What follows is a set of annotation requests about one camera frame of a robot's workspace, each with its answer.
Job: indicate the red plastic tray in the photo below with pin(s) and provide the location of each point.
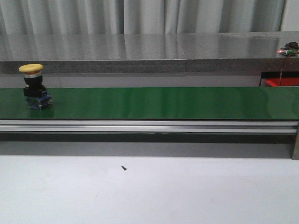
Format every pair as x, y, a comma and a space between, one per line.
276, 82

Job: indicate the yellow mushroom push button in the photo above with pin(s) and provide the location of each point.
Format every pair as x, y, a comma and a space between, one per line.
35, 93

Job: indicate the green conveyor belt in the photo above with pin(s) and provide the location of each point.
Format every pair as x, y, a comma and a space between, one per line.
241, 103

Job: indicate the circuit board with red LED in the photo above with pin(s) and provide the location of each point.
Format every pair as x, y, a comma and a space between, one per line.
291, 48

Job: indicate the grey curtain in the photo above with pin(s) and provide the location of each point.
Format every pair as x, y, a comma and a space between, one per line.
33, 17

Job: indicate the aluminium conveyor frame rail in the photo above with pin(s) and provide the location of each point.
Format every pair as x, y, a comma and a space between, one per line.
109, 130

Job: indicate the grey stone counter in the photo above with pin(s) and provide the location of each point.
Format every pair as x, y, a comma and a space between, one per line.
148, 53

